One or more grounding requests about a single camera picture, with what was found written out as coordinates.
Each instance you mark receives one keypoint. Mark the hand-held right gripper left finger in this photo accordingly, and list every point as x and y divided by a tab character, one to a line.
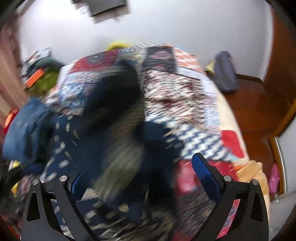
77	186

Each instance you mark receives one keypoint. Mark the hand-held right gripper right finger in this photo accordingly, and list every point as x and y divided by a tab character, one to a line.
205	173

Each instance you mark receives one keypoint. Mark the navy patterned hoodie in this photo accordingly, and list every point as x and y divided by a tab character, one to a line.
115	129

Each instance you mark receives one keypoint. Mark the tan blanket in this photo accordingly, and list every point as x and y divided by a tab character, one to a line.
252	172

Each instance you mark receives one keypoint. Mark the pink cloth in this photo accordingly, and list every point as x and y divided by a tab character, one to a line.
274	178

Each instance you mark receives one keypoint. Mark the patchwork printed bedspread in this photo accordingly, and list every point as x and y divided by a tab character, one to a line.
185	102

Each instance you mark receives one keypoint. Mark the folded blue jeans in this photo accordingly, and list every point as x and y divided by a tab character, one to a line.
25	132

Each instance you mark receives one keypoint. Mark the green box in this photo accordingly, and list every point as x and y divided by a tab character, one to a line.
45	82

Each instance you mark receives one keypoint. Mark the orange box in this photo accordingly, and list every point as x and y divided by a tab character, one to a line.
34	77

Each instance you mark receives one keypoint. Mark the wooden door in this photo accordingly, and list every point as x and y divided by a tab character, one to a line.
282	74

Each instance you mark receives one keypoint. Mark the grey-green plush cushion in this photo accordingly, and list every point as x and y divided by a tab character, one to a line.
49	63

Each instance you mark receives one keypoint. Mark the yellow-green round object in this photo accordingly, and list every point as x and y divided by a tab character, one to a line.
117	45

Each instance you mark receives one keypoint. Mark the wall-mounted black television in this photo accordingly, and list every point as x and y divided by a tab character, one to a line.
106	5

